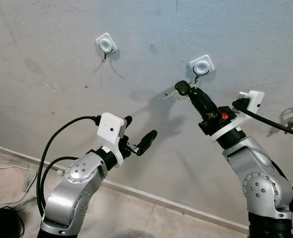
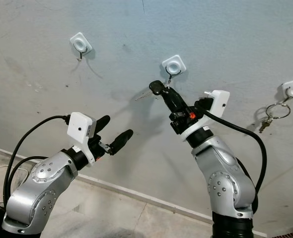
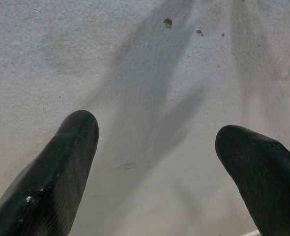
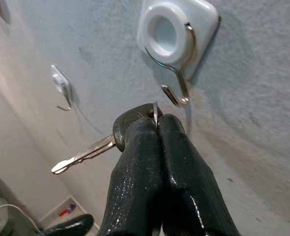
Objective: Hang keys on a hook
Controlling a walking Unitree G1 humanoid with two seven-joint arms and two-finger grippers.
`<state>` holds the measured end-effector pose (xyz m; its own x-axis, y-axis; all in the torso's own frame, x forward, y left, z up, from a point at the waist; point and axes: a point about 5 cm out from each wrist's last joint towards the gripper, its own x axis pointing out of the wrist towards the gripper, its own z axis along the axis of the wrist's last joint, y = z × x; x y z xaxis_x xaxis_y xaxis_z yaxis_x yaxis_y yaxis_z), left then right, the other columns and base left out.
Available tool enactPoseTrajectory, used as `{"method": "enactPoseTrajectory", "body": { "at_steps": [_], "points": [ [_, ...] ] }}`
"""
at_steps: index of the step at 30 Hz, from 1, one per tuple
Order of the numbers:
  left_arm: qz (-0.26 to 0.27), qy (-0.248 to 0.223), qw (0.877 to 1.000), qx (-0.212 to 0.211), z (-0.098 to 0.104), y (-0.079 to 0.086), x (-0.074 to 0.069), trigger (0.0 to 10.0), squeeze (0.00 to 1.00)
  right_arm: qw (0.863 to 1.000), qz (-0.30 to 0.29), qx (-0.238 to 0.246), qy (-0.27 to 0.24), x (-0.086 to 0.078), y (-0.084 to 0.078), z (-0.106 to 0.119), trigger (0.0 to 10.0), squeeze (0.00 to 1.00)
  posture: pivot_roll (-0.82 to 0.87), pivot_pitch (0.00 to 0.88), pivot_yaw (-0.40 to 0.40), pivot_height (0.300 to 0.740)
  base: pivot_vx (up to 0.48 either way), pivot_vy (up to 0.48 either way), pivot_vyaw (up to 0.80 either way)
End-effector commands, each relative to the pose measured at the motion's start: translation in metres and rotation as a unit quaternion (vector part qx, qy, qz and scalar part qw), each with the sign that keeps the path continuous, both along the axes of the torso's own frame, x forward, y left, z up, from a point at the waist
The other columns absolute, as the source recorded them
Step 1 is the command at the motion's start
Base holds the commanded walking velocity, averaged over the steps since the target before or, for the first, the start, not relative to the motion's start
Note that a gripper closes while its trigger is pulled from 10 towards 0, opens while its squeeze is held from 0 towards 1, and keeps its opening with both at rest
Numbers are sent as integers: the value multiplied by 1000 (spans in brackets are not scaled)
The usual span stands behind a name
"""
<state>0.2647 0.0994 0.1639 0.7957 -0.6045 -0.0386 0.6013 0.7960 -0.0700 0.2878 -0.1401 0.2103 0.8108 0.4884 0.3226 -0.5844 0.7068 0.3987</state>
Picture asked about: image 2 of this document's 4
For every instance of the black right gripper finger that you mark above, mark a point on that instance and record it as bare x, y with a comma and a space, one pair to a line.
181, 102
172, 103

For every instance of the black headed key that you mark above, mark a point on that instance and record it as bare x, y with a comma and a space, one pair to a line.
156, 88

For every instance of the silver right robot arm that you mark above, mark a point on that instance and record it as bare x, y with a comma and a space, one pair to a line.
226, 173

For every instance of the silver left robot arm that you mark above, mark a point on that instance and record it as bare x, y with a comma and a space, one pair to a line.
35, 191

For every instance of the grey skirting board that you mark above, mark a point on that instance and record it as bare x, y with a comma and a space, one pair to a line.
141, 196

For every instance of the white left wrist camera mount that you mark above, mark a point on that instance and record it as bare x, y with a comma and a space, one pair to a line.
81, 128

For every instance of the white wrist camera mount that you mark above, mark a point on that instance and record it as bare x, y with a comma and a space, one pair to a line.
81, 128
218, 101

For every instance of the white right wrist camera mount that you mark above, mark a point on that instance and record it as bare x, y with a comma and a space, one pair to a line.
218, 101

